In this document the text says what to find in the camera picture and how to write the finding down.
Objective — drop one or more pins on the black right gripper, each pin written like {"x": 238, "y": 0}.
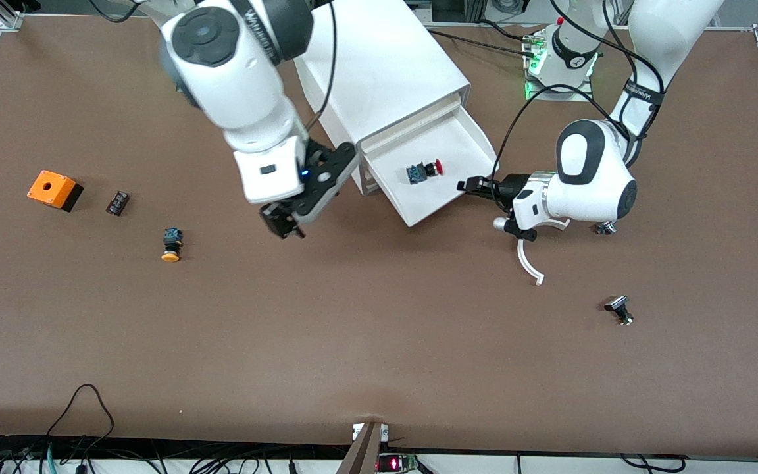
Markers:
{"x": 279, "y": 220}

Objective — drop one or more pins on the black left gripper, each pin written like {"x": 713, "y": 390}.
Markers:
{"x": 501, "y": 187}

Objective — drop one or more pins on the red push button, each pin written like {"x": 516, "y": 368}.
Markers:
{"x": 425, "y": 171}

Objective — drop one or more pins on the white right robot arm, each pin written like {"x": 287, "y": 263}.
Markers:
{"x": 241, "y": 85}

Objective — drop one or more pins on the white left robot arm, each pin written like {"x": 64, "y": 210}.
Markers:
{"x": 596, "y": 197}

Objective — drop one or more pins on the yellow push button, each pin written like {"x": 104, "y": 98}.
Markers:
{"x": 171, "y": 243}

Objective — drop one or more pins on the orange button box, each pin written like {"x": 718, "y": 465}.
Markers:
{"x": 50, "y": 187}

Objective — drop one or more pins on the white curved plastic arc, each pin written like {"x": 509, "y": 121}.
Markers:
{"x": 520, "y": 253}

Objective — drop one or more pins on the small silver knob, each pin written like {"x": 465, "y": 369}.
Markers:
{"x": 608, "y": 228}

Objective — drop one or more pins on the small black contact block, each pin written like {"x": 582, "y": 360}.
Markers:
{"x": 118, "y": 203}

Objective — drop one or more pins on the device with red display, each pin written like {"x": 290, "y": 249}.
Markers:
{"x": 393, "y": 463}

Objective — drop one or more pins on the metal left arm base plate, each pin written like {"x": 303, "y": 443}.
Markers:
{"x": 537, "y": 93}

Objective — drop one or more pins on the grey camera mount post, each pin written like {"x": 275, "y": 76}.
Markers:
{"x": 362, "y": 454}

